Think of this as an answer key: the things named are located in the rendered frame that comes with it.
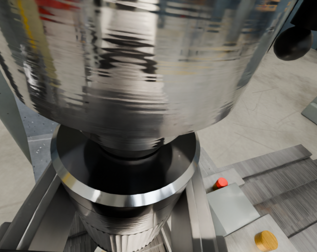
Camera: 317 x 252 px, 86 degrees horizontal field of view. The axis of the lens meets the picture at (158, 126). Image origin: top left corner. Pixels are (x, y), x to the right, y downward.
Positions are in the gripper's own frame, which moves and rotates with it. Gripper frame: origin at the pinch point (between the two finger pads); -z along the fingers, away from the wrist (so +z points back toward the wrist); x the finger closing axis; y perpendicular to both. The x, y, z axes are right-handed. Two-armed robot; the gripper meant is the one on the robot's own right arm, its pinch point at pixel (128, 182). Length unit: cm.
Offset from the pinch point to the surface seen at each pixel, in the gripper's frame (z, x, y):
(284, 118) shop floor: -172, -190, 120
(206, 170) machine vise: -15.5, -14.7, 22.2
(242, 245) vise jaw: -1.7, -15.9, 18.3
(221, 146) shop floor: -110, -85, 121
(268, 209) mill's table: -11.2, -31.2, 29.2
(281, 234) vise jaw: -3.3, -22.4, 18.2
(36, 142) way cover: -21.7, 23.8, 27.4
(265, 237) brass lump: -2.4, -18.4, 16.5
